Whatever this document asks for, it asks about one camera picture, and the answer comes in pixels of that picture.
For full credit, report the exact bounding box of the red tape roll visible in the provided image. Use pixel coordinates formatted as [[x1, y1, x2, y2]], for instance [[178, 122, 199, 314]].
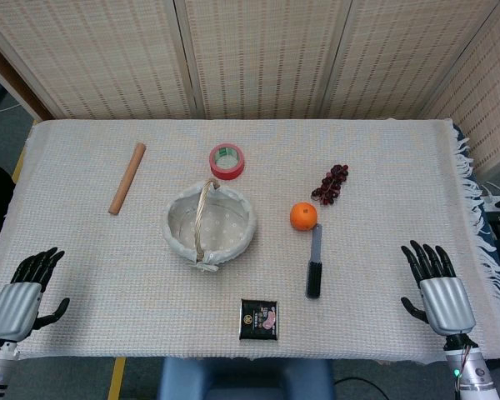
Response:
[[208, 142, 246, 181]]

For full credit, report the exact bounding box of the dark red grape bunch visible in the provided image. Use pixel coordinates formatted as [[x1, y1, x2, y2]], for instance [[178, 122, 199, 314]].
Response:
[[311, 163, 350, 207]]

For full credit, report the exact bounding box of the bamboo folding screen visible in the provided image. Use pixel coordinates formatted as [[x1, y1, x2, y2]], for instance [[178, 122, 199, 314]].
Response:
[[0, 0, 500, 176]]

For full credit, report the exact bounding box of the orange fruit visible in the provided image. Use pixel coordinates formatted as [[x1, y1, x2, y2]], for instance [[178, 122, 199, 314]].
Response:
[[289, 202, 319, 232]]

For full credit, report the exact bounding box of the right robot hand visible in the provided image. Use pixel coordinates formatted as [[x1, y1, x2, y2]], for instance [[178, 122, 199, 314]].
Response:
[[400, 239, 477, 338]]

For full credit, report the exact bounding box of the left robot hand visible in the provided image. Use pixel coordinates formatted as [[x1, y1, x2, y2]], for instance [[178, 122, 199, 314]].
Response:
[[0, 247, 71, 343]]

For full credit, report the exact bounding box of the white woven tablecloth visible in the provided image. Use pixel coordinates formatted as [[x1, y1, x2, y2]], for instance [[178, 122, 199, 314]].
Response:
[[0, 117, 500, 363]]

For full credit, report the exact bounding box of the white fabric basket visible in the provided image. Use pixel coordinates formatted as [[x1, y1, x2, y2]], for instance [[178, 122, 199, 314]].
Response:
[[162, 177, 258, 274]]

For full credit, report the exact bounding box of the black hair brush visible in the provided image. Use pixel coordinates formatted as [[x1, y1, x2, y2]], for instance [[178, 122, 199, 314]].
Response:
[[305, 223, 324, 300]]

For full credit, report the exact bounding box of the wooden rolling pin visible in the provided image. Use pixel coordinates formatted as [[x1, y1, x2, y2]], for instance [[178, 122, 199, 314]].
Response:
[[108, 142, 147, 216]]

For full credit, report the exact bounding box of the black snack packet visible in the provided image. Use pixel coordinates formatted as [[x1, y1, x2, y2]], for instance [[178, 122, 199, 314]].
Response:
[[238, 298, 280, 342]]

